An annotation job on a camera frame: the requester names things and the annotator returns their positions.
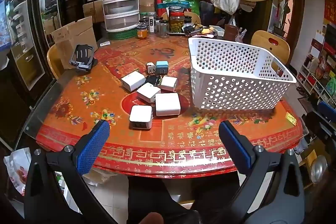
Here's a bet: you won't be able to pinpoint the white shelf with goods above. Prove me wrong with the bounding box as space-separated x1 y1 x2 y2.
297 25 336 109

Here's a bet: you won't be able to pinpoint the white perforated plastic basket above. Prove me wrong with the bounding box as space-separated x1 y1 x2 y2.
188 37 298 111

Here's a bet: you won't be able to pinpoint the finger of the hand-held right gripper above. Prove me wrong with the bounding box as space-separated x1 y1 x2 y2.
317 101 336 116

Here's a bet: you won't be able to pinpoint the glass pickle jar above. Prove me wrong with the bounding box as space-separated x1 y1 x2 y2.
168 6 185 33

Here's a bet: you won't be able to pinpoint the person's dark trousers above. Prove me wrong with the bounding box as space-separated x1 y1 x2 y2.
127 175 205 224

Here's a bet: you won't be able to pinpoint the black phone stand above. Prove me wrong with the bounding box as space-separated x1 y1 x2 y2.
70 44 98 72

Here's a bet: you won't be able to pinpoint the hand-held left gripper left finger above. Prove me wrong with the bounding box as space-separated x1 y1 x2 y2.
24 120 124 224

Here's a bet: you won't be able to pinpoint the white charger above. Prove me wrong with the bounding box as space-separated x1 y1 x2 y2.
129 105 153 130
136 83 161 103
155 93 181 117
160 76 178 91
121 71 146 92

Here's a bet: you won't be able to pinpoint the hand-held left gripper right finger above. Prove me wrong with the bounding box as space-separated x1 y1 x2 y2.
218 120 306 224

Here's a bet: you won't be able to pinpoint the empty glass jar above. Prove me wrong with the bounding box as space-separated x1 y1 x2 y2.
156 20 170 38

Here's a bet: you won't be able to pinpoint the red printed tablecloth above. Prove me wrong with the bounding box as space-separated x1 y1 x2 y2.
35 32 305 178

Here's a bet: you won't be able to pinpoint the wooden chair with slot hole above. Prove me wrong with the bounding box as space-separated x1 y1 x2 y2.
251 30 291 65

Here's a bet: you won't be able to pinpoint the yellow sticker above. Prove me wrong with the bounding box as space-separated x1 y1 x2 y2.
286 112 298 126

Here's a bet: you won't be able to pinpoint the black charger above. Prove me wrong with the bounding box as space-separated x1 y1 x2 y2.
145 75 164 86

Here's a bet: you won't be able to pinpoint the open cardboard box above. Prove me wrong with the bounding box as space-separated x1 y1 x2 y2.
51 16 99 69

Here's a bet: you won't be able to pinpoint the light blue charger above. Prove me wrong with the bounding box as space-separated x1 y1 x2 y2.
156 61 169 75

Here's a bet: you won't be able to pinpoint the brown cardboard box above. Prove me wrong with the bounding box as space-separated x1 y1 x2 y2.
83 0 105 24
138 0 156 14

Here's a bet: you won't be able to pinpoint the round metal lid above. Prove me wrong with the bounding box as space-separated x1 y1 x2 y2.
310 155 328 184

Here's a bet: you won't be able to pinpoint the potted plant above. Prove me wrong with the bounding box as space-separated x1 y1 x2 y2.
273 0 293 37

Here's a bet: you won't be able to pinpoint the white and red plastic bag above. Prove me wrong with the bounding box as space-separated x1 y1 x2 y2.
3 147 32 197

